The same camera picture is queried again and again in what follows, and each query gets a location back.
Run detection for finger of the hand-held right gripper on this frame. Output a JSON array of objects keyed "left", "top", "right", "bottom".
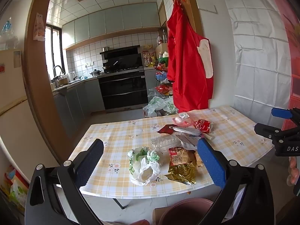
[
  {"left": 254, "top": 122, "right": 300, "bottom": 143},
  {"left": 271, "top": 107, "right": 300, "bottom": 119}
]

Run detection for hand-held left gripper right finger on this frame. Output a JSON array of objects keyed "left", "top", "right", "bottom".
[{"left": 197, "top": 138, "right": 275, "bottom": 225}]

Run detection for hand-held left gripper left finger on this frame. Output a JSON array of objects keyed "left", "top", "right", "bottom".
[{"left": 25, "top": 138, "right": 105, "bottom": 225}]

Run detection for white foam net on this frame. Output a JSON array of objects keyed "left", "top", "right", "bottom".
[{"left": 173, "top": 127, "right": 202, "bottom": 136}]

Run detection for pink bucket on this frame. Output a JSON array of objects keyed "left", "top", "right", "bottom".
[{"left": 159, "top": 198, "right": 215, "bottom": 225}]

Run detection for person's right hand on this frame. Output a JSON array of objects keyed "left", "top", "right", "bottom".
[{"left": 288, "top": 157, "right": 300, "bottom": 186}]

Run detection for brown snack packet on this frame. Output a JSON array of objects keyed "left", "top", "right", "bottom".
[{"left": 169, "top": 146, "right": 203, "bottom": 169}]

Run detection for gold foil wrapper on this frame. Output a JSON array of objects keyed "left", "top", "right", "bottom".
[{"left": 164, "top": 163, "right": 197, "bottom": 185}]

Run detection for crushed red can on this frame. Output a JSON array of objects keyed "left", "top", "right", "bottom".
[{"left": 193, "top": 119, "right": 212, "bottom": 133}]

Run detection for clear plastic container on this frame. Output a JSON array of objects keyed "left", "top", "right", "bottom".
[{"left": 173, "top": 112, "right": 196, "bottom": 127}]

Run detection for dark red packet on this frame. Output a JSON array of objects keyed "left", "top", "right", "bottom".
[{"left": 157, "top": 124, "right": 179, "bottom": 134}]

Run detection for white green plastic bag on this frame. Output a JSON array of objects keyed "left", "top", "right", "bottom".
[{"left": 127, "top": 146, "right": 162, "bottom": 186}]

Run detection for grey base cabinets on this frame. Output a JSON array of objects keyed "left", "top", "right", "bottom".
[{"left": 53, "top": 77, "right": 106, "bottom": 132}]

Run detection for cardboard box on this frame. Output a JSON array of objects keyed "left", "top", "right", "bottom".
[{"left": 152, "top": 207, "right": 170, "bottom": 225}]

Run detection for plastic bags heap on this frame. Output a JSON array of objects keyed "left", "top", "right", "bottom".
[{"left": 143, "top": 96, "right": 179, "bottom": 118}]

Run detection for black oven stove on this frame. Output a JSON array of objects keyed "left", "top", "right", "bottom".
[{"left": 98, "top": 69, "right": 148, "bottom": 113}]

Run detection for colourful bags pile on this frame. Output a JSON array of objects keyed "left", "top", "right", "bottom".
[{"left": 2, "top": 165, "right": 30, "bottom": 212}]

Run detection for cream refrigerator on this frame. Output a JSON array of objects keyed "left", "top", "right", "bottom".
[{"left": 0, "top": 49, "right": 59, "bottom": 176}]

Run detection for red snack bag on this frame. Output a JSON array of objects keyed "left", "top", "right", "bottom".
[{"left": 156, "top": 85, "right": 170, "bottom": 95}]

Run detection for kitchen faucet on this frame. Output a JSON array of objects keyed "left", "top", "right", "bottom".
[{"left": 53, "top": 65, "right": 64, "bottom": 78}]

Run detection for red apron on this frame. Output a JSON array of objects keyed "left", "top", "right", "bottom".
[{"left": 166, "top": 0, "right": 214, "bottom": 113}]

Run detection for black range hood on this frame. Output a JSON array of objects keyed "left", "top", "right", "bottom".
[{"left": 100, "top": 46, "right": 143, "bottom": 68}]

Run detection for kitchen window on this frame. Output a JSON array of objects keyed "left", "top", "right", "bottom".
[{"left": 44, "top": 25, "right": 64, "bottom": 80}]

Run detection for white wall cloth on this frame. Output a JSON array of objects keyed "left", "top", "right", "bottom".
[{"left": 220, "top": 0, "right": 296, "bottom": 109}]

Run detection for red wall poster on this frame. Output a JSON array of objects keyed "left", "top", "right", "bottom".
[{"left": 267, "top": 0, "right": 300, "bottom": 132}]

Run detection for black wire rack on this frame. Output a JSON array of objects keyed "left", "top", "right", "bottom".
[{"left": 153, "top": 61, "right": 174, "bottom": 99}]

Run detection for pale green wall cabinets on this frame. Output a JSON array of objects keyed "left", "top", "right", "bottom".
[{"left": 61, "top": 2, "right": 161, "bottom": 50}]

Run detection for paper wall sticker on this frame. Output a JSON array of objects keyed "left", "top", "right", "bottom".
[{"left": 33, "top": 13, "right": 45, "bottom": 41}]

